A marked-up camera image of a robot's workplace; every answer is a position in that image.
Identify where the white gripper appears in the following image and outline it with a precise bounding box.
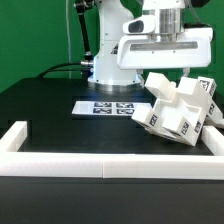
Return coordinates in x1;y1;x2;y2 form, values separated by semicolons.
117;26;213;88

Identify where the white chair back piece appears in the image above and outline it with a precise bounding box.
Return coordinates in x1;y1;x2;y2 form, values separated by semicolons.
145;72;224;128

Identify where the white chair seat piece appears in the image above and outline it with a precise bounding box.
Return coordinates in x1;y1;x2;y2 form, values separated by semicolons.
147;99;205;146

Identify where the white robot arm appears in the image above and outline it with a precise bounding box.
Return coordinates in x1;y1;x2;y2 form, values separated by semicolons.
88;0;214;92

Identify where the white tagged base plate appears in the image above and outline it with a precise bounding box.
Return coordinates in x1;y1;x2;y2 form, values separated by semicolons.
71;100;153;118

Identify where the black hose behind robot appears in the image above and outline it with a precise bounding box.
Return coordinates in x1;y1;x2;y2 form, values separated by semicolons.
73;0;98;68

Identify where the black cable on table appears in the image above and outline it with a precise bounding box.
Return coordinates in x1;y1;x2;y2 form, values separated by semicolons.
36;62;93;79

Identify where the white U-shaped fence frame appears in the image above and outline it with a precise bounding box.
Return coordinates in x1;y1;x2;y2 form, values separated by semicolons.
0;121;224;180

